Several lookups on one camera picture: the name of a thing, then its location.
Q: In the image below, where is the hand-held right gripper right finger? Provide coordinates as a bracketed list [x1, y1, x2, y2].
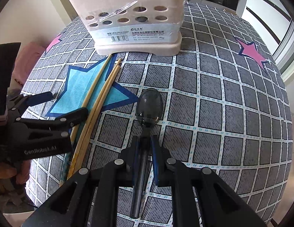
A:
[150, 134, 268, 227]

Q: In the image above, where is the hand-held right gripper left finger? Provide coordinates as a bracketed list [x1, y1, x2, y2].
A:
[21, 135, 143, 227]

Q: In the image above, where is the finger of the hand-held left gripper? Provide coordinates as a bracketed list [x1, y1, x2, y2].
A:
[7, 91, 54, 112]
[10, 107, 89, 142]

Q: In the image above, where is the dark translucent plastic spoon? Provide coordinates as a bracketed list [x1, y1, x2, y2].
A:
[129, 87, 163, 219]

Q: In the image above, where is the pink plastic utensil holder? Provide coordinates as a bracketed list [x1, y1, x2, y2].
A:
[67, 0, 187, 56]

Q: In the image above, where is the person's left hand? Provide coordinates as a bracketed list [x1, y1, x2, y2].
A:
[0, 162, 31, 195]

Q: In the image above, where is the pink plastic stool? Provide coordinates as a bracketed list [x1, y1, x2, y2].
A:
[14, 41, 47, 93]

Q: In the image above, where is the white refrigerator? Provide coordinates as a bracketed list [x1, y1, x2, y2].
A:
[241, 0, 294, 63]

